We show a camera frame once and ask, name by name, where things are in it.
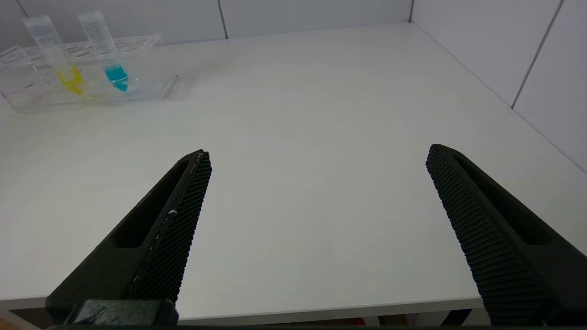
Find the test tube with blue pigment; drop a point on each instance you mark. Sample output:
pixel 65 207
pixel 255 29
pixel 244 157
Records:
pixel 116 75

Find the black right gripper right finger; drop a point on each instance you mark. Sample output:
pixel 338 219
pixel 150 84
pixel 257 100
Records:
pixel 500 238

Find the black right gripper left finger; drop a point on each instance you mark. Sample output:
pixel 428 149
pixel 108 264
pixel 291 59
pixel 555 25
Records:
pixel 137 247

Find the clear acrylic test tube rack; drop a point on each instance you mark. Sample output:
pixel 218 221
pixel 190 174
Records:
pixel 146 73

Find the test tube with yellow pigment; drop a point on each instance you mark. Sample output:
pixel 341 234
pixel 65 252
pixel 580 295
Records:
pixel 71 80

